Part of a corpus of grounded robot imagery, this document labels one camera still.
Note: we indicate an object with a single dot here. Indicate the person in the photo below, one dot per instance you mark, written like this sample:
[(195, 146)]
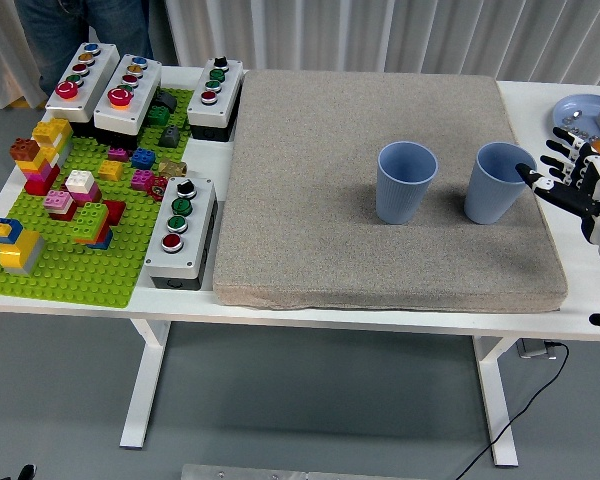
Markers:
[(55, 30)]

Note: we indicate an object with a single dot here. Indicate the four-button control box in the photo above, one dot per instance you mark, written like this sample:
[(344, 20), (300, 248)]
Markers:
[(200, 235), (230, 100)]

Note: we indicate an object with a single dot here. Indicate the grey-brown fabric mat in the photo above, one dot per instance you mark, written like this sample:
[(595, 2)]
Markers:
[(305, 200)]

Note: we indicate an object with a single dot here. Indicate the five-button control box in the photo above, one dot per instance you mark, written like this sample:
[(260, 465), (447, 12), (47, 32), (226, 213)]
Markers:
[(100, 75), (140, 100)]

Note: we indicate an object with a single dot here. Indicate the yellow brown red brick tower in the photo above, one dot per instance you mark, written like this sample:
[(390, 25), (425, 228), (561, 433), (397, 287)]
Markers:
[(42, 170)]

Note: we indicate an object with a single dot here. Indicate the green-topped red brick stack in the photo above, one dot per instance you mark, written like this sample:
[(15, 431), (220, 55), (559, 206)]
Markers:
[(90, 220)]

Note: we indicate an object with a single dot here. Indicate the grey power adapter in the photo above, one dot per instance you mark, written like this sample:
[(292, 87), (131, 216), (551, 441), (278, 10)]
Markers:
[(530, 348)]

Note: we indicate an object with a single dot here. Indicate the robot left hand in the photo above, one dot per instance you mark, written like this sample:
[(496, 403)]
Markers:
[(28, 472)]

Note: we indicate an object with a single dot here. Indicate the white table leg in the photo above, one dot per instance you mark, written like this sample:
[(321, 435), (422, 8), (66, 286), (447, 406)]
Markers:
[(495, 400), (145, 385)]

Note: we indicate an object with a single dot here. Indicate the green brick baseplate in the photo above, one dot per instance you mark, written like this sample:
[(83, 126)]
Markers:
[(70, 280)]

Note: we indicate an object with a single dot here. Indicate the pink-topped red brick stack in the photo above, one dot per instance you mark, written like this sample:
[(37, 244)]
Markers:
[(60, 200)]

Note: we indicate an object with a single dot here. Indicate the black curved piece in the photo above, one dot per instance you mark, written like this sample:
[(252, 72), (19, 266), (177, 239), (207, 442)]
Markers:
[(167, 100)]

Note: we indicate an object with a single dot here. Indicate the dark green brick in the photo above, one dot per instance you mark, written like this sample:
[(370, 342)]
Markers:
[(158, 116)]

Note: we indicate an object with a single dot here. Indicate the blue plate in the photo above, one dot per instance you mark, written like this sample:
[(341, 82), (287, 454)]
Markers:
[(587, 105)]

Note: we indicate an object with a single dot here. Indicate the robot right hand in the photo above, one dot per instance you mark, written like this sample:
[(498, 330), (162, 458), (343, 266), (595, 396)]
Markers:
[(575, 195)]

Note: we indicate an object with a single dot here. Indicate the white curtain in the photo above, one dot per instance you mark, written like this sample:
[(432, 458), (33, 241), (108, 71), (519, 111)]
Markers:
[(330, 30)]

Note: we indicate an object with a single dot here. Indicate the blue ribbed cup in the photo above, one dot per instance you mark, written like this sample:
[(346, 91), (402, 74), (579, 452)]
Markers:
[(400, 200), (490, 200)]

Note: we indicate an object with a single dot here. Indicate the grey sloped piece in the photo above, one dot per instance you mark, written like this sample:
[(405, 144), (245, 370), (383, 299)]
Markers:
[(170, 136)]

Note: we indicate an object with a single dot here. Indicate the white-topped pink brick stack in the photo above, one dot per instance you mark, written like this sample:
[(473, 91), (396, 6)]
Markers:
[(82, 182)]

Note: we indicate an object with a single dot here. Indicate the small magenta brick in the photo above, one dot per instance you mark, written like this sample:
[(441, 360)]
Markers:
[(118, 153)]

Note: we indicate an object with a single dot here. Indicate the yellow blue grey brick stack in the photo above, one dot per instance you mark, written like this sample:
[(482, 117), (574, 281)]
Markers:
[(20, 250)]

